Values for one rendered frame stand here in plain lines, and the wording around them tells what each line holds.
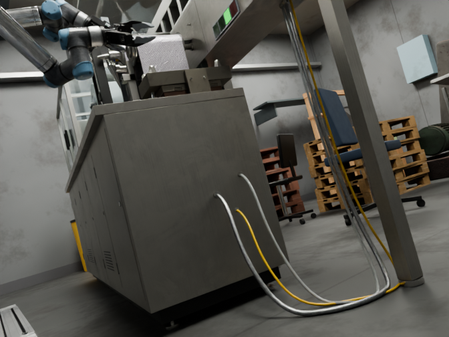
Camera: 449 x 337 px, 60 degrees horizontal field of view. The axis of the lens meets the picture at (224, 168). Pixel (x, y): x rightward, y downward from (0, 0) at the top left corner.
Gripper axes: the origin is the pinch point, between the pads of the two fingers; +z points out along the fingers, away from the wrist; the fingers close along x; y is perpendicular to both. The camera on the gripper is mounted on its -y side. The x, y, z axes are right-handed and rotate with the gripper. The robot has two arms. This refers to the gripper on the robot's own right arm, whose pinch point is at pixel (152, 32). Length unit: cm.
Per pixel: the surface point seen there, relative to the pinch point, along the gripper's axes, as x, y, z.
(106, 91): 35, 51, -16
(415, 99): 186, 287, 514
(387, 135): 143, 119, 274
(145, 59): 15.7, 25.1, 1.5
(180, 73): 18.3, 0.4, 10.3
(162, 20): 5, 82, 28
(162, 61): 17.5, 24.7, 9.8
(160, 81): 19.8, -1.6, 0.8
